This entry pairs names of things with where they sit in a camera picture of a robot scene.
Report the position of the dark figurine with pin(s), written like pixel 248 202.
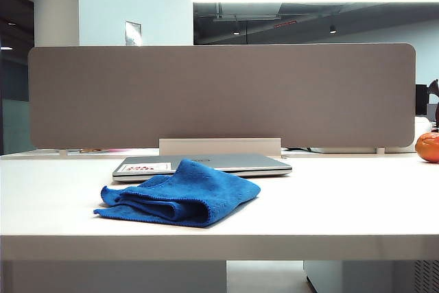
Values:
pixel 435 88

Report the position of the framed wall notice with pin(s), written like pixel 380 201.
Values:
pixel 133 32

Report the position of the red ceiling sign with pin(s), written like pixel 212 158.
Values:
pixel 284 24

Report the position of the grey fabric desk divider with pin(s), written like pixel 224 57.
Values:
pixel 219 94

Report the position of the silver closed laptop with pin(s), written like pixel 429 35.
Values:
pixel 240 164

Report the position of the white red laptop sticker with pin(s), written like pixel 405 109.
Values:
pixel 137 168

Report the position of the white cabinet with vent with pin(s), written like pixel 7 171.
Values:
pixel 322 276

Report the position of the grey desk support panel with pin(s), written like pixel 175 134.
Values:
pixel 120 277

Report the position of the black monitor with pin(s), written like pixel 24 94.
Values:
pixel 421 99

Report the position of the blue microfibre rag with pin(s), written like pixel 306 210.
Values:
pixel 192 190

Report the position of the orange fruit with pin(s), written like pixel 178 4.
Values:
pixel 428 147

